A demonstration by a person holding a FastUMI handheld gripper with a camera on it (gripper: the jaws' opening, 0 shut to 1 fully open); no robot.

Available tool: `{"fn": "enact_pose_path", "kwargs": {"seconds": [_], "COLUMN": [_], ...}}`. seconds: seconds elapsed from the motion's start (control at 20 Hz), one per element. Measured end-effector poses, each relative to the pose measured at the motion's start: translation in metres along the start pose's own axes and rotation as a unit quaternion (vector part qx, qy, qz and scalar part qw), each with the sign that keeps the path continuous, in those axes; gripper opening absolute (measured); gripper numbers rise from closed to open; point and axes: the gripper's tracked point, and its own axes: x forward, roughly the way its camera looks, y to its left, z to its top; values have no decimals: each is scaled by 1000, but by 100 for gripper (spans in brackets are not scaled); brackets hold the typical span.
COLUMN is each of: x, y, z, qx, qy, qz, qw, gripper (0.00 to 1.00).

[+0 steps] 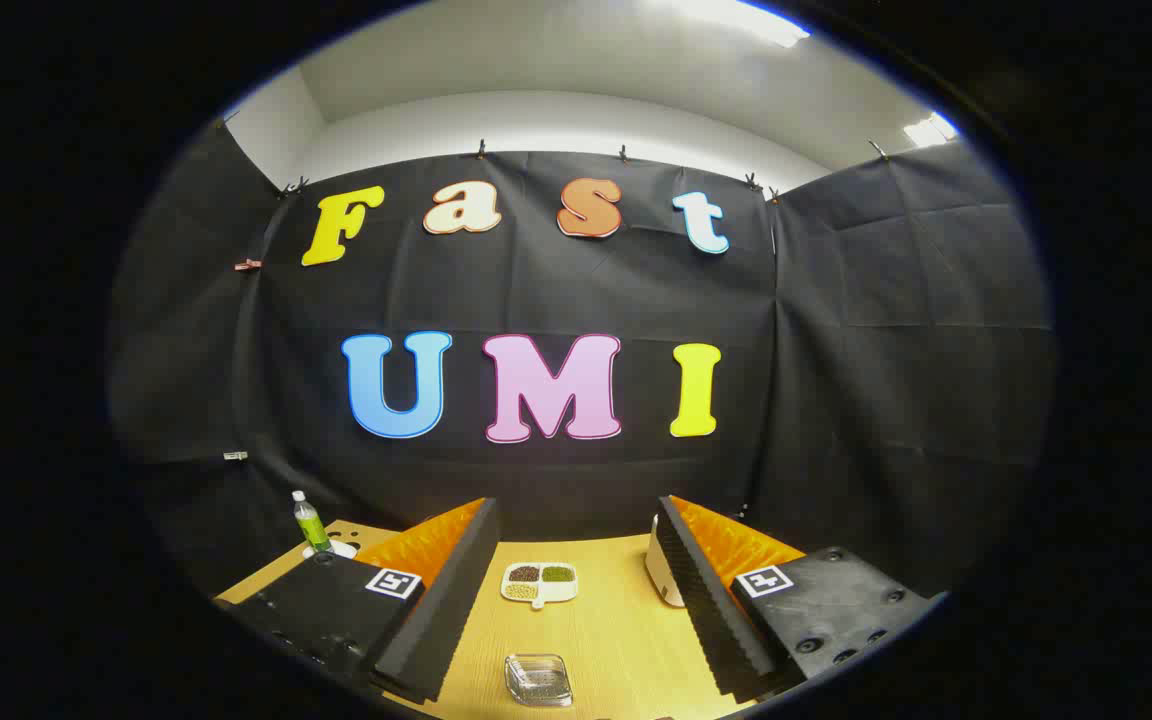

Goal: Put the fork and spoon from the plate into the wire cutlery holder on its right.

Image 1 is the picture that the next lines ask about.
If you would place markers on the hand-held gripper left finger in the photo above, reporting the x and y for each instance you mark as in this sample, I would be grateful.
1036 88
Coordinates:
446 610

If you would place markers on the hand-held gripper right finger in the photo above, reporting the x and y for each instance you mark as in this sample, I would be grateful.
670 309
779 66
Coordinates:
716 610

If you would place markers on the cream toaster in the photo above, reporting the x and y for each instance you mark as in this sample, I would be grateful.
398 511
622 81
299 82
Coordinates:
664 575

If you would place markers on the white divided bean dish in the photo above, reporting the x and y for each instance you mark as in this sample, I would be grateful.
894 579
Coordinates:
556 590

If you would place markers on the white square coaster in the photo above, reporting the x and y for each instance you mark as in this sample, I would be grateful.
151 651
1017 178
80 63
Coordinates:
344 549

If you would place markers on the green drink bottle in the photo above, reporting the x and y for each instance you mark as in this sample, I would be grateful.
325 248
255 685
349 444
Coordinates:
312 528

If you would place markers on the ceiling light panel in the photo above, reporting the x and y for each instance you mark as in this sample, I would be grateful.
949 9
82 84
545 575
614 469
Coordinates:
929 130

